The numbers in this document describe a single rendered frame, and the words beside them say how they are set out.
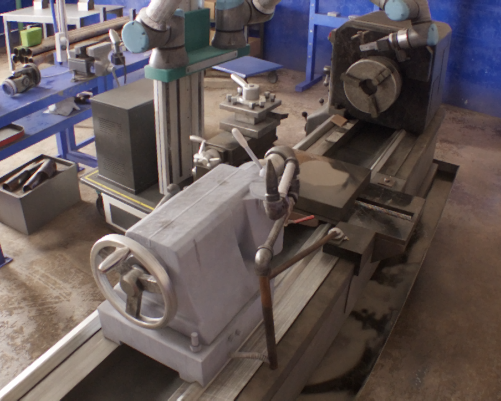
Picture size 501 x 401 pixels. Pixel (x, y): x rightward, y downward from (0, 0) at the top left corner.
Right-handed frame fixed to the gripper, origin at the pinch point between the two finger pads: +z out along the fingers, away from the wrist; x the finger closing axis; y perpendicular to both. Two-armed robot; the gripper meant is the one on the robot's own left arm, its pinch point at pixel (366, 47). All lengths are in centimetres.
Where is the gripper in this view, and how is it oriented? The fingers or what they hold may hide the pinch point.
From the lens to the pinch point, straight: 227.9
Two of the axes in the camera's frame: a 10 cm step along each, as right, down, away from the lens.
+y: -2.9, -9.1, -3.1
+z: -7.9, 0.4, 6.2
